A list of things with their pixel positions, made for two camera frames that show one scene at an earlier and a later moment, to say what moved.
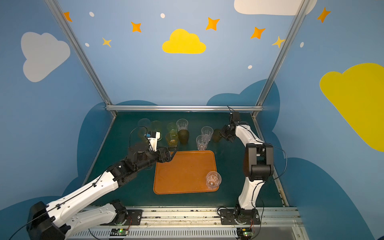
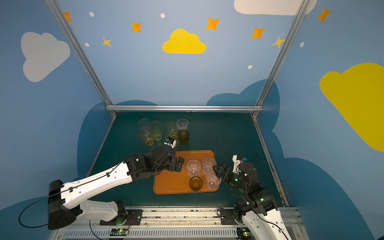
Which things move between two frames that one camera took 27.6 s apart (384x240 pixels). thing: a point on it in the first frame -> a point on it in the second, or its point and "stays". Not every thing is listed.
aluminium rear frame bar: (184, 108) stays
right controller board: (244, 233) stays
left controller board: (119, 232) stays
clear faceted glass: (207, 130) -> (208, 164)
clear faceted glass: (202, 141) -> (193, 167)
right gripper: (226, 132) -> (227, 175)
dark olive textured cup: (183, 135) stays
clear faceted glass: (213, 179) stays
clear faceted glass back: (182, 124) stays
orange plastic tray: (185, 173) stays
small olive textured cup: (216, 136) -> (196, 183)
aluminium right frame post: (282, 54) stays
